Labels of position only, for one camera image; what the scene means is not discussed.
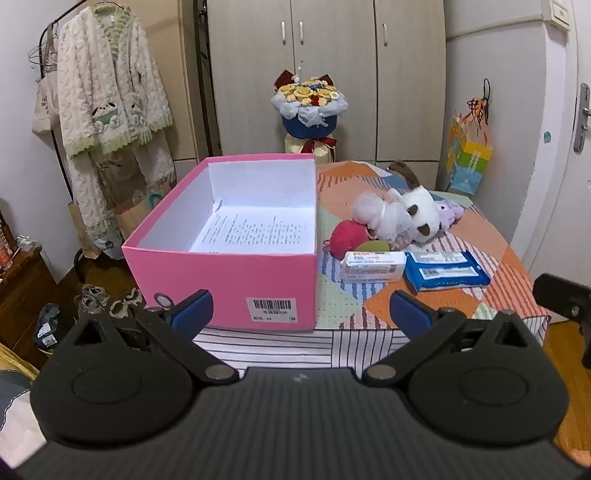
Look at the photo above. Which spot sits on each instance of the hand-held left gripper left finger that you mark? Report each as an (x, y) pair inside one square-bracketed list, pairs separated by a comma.
[(191, 310)]

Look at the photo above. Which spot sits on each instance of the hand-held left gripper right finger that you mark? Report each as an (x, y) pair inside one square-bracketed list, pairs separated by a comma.
[(408, 314)]

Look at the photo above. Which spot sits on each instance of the pink cardboard box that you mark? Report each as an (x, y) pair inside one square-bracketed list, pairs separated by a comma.
[(221, 277)]

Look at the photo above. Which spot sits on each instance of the blue wipes pack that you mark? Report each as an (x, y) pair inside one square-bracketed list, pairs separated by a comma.
[(443, 272)]

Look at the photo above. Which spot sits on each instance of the white wipes pack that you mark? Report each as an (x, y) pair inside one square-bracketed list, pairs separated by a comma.
[(371, 267)]

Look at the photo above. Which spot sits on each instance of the green orange felt toy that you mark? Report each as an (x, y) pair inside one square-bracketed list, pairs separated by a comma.
[(376, 245)]

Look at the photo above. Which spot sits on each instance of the red yarn ball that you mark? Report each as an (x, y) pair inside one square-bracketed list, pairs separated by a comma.
[(348, 236)]

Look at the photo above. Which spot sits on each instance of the white plush dog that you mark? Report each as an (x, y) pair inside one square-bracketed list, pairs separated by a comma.
[(422, 207)]

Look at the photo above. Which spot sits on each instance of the white tulle doll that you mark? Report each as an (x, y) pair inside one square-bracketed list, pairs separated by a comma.
[(378, 210)]

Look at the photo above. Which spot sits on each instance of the purple plush toy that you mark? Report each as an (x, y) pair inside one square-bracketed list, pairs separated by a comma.
[(450, 213)]

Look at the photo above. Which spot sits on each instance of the white door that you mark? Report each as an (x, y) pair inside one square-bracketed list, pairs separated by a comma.
[(584, 207)]

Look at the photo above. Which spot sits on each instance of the striped bed sheet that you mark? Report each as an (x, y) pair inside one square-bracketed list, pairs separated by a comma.
[(286, 346)]

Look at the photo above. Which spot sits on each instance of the printed paper sheet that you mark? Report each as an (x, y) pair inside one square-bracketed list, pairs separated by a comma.
[(258, 230)]

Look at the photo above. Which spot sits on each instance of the black plastic bag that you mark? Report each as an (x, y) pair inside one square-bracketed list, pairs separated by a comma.
[(46, 327)]

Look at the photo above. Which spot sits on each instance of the colourful gift bag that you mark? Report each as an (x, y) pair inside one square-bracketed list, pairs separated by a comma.
[(471, 161)]

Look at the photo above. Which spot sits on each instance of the wooden nightstand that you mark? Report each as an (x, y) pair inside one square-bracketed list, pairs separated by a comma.
[(23, 295)]

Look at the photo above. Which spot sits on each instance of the cream gift box red ribbon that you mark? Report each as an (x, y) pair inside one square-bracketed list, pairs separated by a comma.
[(295, 145)]

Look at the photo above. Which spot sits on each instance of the black clothes rack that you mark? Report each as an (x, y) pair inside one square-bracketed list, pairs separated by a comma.
[(60, 154)]

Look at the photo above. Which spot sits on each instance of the flower bouquet in blue wrap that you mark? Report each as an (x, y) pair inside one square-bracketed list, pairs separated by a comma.
[(307, 99)]

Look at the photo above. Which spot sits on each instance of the canvas tote bag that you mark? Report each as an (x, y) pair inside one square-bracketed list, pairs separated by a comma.
[(44, 108)]

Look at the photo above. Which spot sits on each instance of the beige wardrobe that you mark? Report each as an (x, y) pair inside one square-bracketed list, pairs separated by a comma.
[(351, 69)]

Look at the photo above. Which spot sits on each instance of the fluffy cream pajama jacket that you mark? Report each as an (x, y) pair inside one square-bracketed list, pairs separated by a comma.
[(111, 69)]

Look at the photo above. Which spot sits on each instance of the wall switch plate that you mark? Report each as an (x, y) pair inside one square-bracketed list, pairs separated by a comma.
[(561, 14)]

